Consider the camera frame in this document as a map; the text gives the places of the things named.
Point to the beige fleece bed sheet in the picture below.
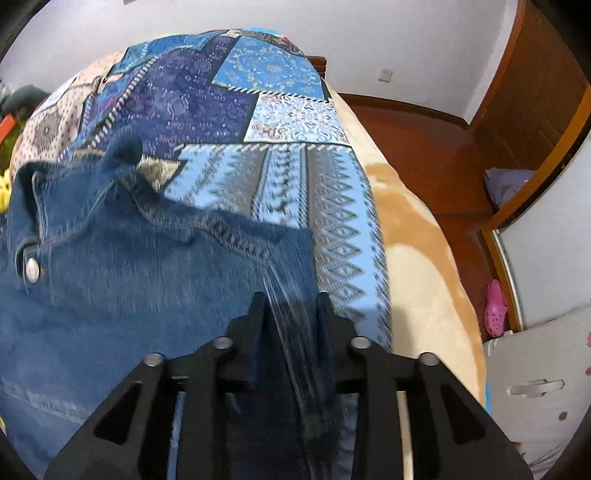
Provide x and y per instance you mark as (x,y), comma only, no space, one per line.
(431,310)

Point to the wooden door frame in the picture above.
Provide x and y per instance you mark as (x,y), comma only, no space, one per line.
(535,110)

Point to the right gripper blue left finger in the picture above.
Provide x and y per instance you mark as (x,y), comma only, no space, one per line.
(232,399)

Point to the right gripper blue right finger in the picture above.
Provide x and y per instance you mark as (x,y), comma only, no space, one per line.
(363,368)

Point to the orange box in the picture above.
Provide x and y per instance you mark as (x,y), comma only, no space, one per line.
(7,124)

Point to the white wall socket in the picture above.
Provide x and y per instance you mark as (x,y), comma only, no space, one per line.
(385,75)

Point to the pink croc shoe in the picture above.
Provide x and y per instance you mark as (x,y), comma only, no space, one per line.
(496,310)

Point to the white suitcase with stickers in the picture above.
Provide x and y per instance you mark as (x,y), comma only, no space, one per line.
(538,386)

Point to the blue patchwork quilt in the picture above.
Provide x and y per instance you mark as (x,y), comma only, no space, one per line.
(239,121)

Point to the white sliding wardrobe door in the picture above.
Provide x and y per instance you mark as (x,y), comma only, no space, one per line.
(545,252)

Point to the blue denim jacket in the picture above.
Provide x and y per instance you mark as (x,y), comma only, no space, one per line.
(99,270)

